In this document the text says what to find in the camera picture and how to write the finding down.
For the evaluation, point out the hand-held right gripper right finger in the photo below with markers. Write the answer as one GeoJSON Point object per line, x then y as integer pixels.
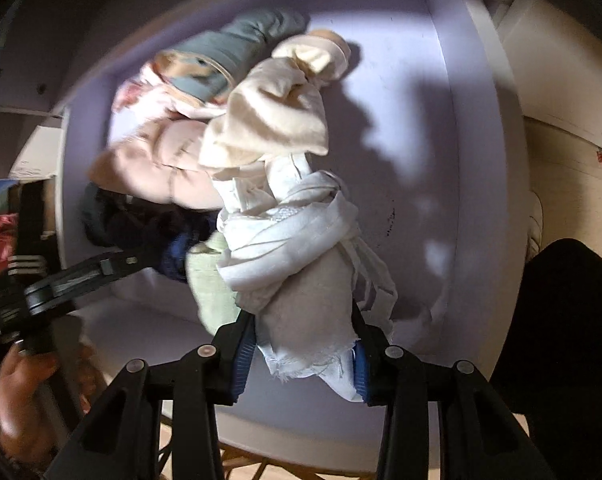
{"type": "Point", "coordinates": [361, 377]}

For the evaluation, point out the person's left hand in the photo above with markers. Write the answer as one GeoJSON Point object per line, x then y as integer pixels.
{"type": "Point", "coordinates": [16, 395]}

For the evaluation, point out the white drawer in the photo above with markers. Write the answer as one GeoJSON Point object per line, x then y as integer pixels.
{"type": "Point", "coordinates": [406, 110]}

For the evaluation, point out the pink cloth bundle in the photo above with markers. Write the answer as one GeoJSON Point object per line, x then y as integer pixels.
{"type": "Point", "coordinates": [136, 90]}

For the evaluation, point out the black striped garment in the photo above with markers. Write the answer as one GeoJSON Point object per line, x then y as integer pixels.
{"type": "Point", "coordinates": [33, 225]}

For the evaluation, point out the grey-green cloth beige trim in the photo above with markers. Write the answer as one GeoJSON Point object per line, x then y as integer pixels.
{"type": "Point", "coordinates": [241, 45]}

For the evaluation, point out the white cloth bundle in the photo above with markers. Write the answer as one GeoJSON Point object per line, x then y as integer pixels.
{"type": "Point", "coordinates": [291, 240]}

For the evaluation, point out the person's black trouser leg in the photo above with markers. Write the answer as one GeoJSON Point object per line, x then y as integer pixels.
{"type": "Point", "coordinates": [571, 335]}

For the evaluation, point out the white shoe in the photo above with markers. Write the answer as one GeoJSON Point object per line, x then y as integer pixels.
{"type": "Point", "coordinates": [535, 225]}

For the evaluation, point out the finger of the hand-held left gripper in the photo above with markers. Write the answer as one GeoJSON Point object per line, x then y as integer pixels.
{"type": "Point", "coordinates": [91, 272]}

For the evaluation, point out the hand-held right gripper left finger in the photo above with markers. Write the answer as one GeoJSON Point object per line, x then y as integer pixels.
{"type": "Point", "coordinates": [243, 360]}

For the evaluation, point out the black knit cloth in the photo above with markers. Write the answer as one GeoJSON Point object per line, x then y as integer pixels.
{"type": "Point", "coordinates": [116, 220]}

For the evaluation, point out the cream cloth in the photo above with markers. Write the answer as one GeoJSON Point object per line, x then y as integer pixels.
{"type": "Point", "coordinates": [266, 120]}

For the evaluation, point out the olive green knit hat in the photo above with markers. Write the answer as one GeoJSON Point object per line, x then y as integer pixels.
{"type": "Point", "coordinates": [208, 290]}

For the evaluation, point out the peach padded garment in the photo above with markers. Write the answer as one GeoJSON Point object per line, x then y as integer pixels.
{"type": "Point", "coordinates": [156, 160]}

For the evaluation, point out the white furniture panel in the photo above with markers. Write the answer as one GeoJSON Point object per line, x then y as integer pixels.
{"type": "Point", "coordinates": [556, 45]}

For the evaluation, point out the dark blue cloth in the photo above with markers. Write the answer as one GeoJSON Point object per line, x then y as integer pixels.
{"type": "Point", "coordinates": [176, 260]}

